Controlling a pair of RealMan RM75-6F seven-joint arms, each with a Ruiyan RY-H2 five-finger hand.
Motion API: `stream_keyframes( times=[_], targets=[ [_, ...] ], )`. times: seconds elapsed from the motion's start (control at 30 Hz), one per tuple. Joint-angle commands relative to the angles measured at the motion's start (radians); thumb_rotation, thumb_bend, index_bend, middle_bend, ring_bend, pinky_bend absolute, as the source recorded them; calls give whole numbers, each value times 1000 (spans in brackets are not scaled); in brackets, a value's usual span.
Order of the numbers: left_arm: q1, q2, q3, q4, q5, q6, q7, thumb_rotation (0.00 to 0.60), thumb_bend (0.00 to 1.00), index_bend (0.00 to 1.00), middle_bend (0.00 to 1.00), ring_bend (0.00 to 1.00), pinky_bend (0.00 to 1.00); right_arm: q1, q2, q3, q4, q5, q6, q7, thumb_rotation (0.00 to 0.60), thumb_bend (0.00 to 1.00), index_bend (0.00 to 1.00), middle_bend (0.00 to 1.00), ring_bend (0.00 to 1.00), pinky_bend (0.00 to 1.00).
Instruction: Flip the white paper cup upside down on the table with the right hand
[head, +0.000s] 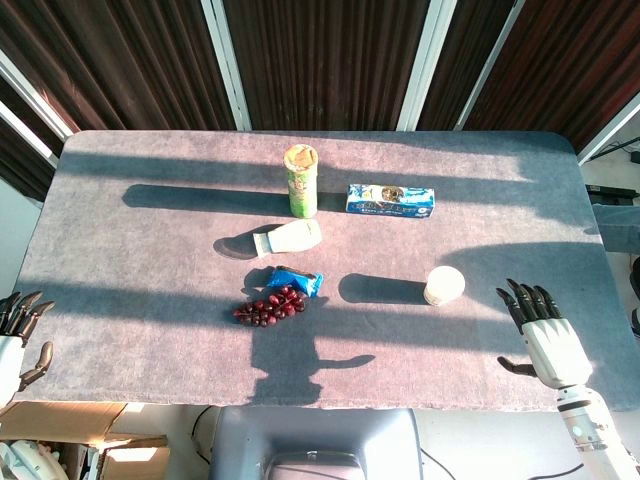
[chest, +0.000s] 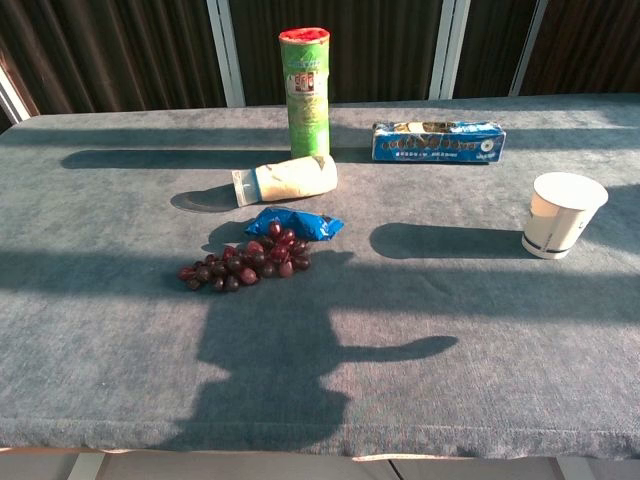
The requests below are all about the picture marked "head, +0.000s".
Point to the grey table cloth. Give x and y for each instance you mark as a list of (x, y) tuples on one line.
[(150, 280)]

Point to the blue cookie box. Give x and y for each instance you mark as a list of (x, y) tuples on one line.
[(390, 201)]

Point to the white plastic bottle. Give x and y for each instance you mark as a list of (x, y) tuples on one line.
[(290, 237)]

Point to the cardboard box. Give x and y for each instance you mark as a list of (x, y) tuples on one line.
[(85, 440)]

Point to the red grape bunch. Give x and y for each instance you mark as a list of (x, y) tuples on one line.
[(271, 306)]

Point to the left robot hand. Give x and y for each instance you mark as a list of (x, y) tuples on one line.
[(15, 340)]

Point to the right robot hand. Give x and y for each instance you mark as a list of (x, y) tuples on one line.
[(555, 350)]

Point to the blue snack wrapper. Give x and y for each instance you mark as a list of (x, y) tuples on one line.
[(296, 281)]

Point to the green chip canister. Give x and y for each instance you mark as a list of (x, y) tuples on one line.
[(301, 182)]

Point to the white paper cup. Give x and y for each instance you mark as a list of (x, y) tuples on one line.
[(444, 286)]

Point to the grey robot torso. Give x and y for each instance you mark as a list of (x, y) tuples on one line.
[(315, 445)]

